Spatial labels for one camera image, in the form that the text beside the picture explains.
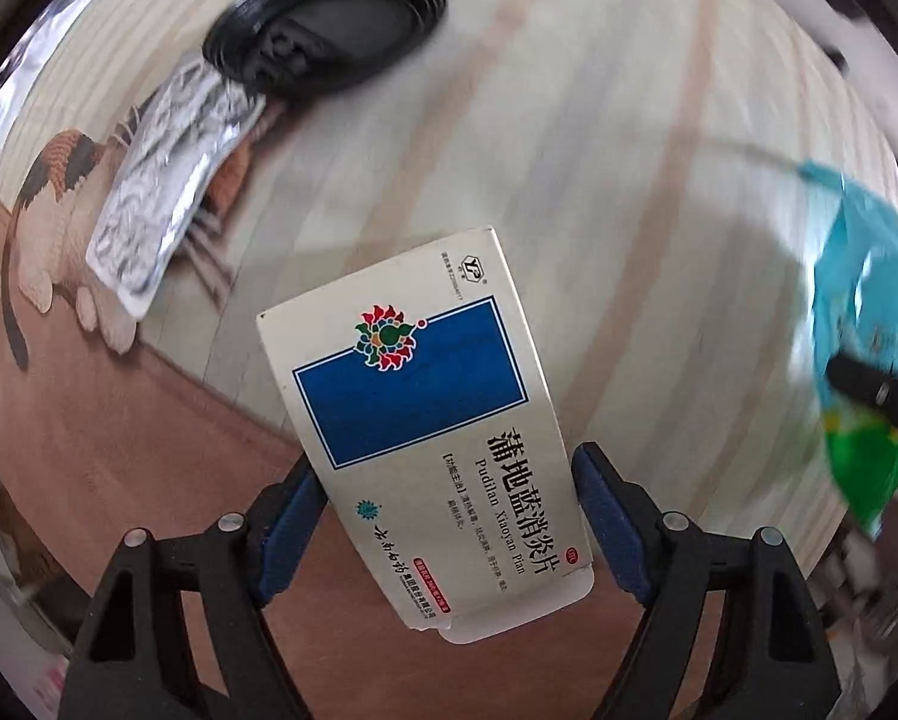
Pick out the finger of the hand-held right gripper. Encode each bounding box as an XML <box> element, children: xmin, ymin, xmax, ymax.
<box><xmin>825</xmin><ymin>354</ymin><xmax>898</xmax><ymax>455</ymax></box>

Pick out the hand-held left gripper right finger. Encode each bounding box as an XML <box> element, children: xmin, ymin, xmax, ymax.
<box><xmin>569</xmin><ymin>441</ymin><xmax>843</xmax><ymax>720</ymax></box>

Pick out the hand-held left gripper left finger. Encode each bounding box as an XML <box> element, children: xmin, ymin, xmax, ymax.
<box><xmin>59</xmin><ymin>454</ymin><xmax>330</xmax><ymax>720</ymax></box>

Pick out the teal green snack bag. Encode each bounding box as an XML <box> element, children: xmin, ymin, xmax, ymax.
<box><xmin>797</xmin><ymin>157</ymin><xmax>898</xmax><ymax>537</ymax></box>

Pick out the white blue medicine box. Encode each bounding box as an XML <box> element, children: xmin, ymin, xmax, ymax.
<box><xmin>256</xmin><ymin>225</ymin><xmax>596</xmax><ymax>646</ymax></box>

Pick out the silver blister pack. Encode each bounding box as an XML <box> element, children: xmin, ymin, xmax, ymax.
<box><xmin>85</xmin><ymin>52</ymin><xmax>270</xmax><ymax>320</ymax></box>

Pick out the striped cat print table mat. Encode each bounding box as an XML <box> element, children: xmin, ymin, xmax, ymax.
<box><xmin>0</xmin><ymin>0</ymin><xmax>898</xmax><ymax>698</ymax></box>

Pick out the black round lid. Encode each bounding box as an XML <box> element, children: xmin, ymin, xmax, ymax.
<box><xmin>201</xmin><ymin>0</ymin><xmax>448</xmax><ymax>102</ymax></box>

